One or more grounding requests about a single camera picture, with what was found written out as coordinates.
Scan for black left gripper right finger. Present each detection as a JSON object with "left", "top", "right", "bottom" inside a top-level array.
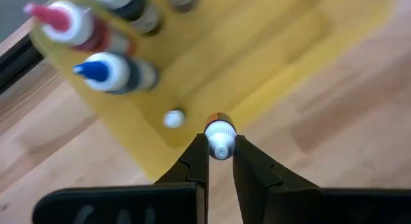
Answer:
[{"left": 232, "top": 134, "right": 411, "bottom": 224}]

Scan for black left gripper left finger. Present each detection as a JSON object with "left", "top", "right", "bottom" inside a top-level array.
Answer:
[{"left": 31, "top": 133, "right": 211, "bottom": 224}]

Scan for small black food coloring bottle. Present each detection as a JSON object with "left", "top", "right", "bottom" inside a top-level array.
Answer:
[{"left": 162, "top": 109, "right": 186, "bottom": 129}]

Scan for small orange food coloring bottle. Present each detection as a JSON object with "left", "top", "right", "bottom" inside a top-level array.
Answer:
[{"left": 204, "top": 112, "right": 238, "bottom": 161}]

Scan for large blue-capped food coloring bottle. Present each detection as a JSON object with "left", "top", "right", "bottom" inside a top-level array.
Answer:
[{"left": 72, "top": 51, "right": 161, "bottom": 96}]

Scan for large red-capped food coloring bottle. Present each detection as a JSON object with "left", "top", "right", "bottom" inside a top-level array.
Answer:
[{"left": 22, "top": 0, "right": 137, "bottom": 56}]

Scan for yellow translucent plastic bin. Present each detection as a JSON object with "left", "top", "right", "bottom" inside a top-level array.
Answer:
[{"left": 30, "top": 0, "right": 394, "bottom": 182}]

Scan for black aluminium table frame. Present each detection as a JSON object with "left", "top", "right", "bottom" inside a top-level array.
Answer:
[{"left": 0, "top": 34, "right": 44, "bottom": 95}]

